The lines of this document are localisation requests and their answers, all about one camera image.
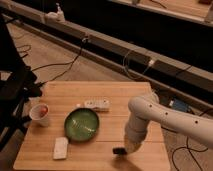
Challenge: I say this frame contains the grey metal rail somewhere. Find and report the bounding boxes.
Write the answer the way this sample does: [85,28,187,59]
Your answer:
[0,0,213,103]

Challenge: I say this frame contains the white plug with cable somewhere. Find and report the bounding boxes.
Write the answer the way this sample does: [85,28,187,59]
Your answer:
[122,48,156,81]

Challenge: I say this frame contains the white power strip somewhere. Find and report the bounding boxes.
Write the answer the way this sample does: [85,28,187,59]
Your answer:
[76,99,110,111]

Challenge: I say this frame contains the white paper cup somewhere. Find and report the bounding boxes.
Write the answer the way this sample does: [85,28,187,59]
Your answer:
[29,103,50,127]

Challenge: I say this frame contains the white rectangular block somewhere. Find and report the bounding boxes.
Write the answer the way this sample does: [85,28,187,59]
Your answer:
[53,137,68,160]

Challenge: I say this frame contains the small black eraser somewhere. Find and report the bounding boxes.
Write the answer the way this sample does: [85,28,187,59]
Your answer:
[113,147,127,155]

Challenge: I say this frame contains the white clamp on rail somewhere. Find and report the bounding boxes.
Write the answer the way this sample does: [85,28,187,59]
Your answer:
[45,3,65,22]

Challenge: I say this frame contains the black floor cable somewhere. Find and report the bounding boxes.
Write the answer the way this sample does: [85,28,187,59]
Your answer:
[161,108,213,171]

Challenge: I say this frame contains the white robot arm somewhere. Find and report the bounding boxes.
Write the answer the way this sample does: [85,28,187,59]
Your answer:
[124,93,213,154]

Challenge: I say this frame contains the blue box on floor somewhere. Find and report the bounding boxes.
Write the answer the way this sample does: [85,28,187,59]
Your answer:
[169,99,189,112]

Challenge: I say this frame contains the black office chair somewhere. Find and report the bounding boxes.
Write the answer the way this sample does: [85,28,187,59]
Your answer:
[0,13,42,152]

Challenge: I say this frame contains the green round plate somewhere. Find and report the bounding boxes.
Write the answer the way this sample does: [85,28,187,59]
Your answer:
[64,108,99,142]

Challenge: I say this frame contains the black cable to rail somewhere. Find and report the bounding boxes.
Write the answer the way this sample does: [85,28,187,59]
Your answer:
[31,35,90,84]

